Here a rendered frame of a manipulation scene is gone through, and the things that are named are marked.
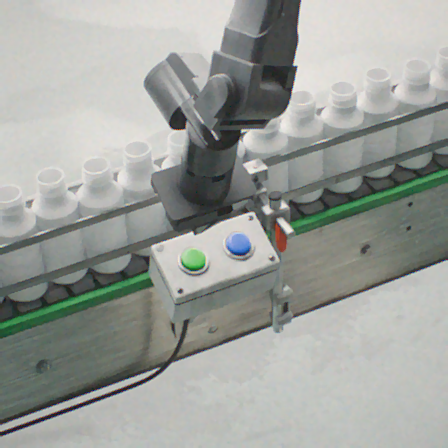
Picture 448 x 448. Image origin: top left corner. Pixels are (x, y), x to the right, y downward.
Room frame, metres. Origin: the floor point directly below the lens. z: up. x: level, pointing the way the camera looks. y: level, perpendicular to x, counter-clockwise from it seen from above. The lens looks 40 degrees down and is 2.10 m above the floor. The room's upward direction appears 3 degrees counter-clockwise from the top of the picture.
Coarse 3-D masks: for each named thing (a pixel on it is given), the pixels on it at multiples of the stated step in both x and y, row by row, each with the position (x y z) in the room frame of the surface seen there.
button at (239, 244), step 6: (234, 234) 1.13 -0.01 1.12; (240, 234) 1.13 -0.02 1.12; (228, 240) 1.12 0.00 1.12; (234, 240) 1.12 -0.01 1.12; (240, 240) 1.12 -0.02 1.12; (246, 240) 1.12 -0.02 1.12; (228, 246) 1.12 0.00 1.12; (234, 246) 1.11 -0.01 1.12; (240, 246) 1.12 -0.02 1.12; (246, 246) 1.12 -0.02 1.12; (234, 252) 1.11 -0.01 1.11; (240, 252) 1.11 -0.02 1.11; (246, 252) 1.11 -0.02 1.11
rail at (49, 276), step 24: (384, 120) 1.36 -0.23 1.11; (408, 120) 1.37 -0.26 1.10; (312, 144) 1.32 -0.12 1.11; (336, 144) 1.33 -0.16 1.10; (432, 144) 1.39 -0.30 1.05; (360, 168) 1.35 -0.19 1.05; (72, 192) 1.26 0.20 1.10; (288, 192) 1.30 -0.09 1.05; (96, 216) 1.19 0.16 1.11; (24, 240) 1.16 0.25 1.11; (144, 240) 1.22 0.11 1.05; (72, 264) 1.18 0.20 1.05; (96, 264) 1.19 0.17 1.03; (0, 288) 1.14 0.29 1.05; (24, 288) 1.15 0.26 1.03
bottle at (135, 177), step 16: (128, 144) 1.27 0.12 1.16; (144, 144) 1.27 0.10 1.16; (128, 160) 1.25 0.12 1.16; (144, 160) 1.25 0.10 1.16; (128, 176) 1.25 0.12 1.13; (144, 176) 1.24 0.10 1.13; (128, 192) 1.24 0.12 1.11; (144, 192) 1.23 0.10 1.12; (144, 208) 1.23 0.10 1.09; (160, 208) 1.24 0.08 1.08; (128, 224) 1.24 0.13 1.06; (144, 224) 1.23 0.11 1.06; (160, 224) 1.24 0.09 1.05; (144, 256) 1.23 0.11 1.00
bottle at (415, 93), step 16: (416, 64) 1.43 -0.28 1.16; (416, 80) 1.40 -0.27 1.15; (400, 96) 1.41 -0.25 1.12; (416, 96) 1.40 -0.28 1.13; (432, 96) 1.40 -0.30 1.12; (400, 112) 1.40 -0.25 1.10; (400, 128) 1.40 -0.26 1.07; (416, 128) 1.39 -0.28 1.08; (432, 128) 1.40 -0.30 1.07; (400, 144) 1.40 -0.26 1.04; (416, 144) 1.39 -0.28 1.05; (416, 160) 1.39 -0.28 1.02
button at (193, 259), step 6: (186, 252) 1.10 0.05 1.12; (192, 252) 1.10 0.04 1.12; (198, 252) 1.10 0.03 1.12; (186, 258) 1.10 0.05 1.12; (192, 258) 1.10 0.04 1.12; (198, 258) 1.10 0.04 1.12; (204, 258) 1.10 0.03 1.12; (186, 264) 1.09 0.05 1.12; (192, 264) 1.09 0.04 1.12; (198, 264) 1.09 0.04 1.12; (204, 264) 1.09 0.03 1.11; (192, 270) 1.09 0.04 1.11
